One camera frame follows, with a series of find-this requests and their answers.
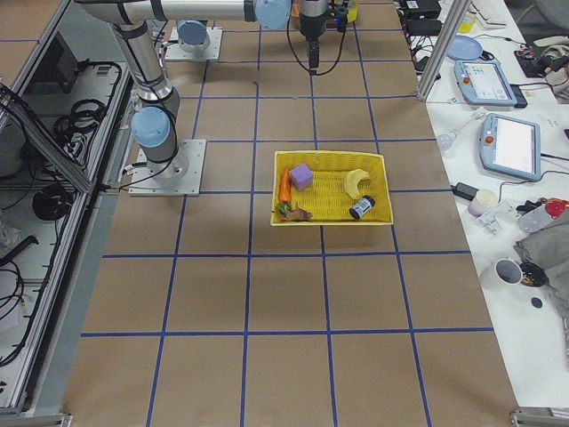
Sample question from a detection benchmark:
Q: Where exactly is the upper teach pendant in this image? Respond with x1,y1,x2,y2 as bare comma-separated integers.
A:
453,60,517,107

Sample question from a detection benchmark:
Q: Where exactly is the white lavender candle jar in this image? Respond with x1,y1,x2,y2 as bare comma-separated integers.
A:
468,189,498,217

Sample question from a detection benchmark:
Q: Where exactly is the yellow clear tape roll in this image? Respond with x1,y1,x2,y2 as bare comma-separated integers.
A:
348,0,358,23

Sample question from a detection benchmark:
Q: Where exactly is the black power adapter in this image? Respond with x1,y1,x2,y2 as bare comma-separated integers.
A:
451,182,479,202

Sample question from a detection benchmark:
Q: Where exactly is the blue plate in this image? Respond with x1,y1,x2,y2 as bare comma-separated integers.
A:
446,35,484,60

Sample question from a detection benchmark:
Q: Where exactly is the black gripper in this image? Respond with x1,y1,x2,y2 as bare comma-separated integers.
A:
299,0,329,69

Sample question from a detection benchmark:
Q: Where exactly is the light bulb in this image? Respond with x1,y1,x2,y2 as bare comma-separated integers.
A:
437,108,485,152

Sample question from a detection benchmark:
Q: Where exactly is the purple foam cube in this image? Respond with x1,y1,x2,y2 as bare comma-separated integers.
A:
290,164,314,191

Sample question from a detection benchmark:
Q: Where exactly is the brown dried leaf toy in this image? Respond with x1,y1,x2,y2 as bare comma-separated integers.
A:
276,203,312,222

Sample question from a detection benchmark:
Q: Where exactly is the black-lidded gum jar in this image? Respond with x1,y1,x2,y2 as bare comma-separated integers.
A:
349,196,376,221

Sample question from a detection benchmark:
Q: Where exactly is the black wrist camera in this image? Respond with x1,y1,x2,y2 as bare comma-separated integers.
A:
326,0,349,34

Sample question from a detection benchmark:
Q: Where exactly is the yellow plastic basket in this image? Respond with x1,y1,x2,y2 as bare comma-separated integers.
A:
270,150,393,227

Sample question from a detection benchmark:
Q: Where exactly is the teach pendant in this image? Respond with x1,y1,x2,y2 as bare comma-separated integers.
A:
479,113,541,181
453,60,517,107

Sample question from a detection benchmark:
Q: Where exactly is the orange toy carrot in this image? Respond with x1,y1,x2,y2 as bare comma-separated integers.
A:
278,169,292,203

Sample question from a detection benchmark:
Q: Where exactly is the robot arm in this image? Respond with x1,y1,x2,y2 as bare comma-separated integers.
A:
176,20,210,52
79,1,293,187

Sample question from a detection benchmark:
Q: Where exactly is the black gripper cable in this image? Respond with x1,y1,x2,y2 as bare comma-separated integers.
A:
286,12,348,76

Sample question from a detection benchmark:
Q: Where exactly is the grey cloth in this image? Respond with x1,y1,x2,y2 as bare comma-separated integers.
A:
514,215,568,318

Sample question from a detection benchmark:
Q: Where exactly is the lower teach pendant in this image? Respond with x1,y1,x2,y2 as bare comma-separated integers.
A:
479,113,541,181

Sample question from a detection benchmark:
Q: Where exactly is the white mug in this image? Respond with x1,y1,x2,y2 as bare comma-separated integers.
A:
479,258,523,291

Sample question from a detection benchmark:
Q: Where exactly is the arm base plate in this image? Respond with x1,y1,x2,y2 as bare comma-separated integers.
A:
127,139,206,197
163,21,222,62

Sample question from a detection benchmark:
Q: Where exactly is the pale croissant toy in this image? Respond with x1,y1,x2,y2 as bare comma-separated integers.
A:
344,169,370,200

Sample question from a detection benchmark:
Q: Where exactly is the aluminium frame post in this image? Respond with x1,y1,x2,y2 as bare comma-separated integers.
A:
416,0,470,102

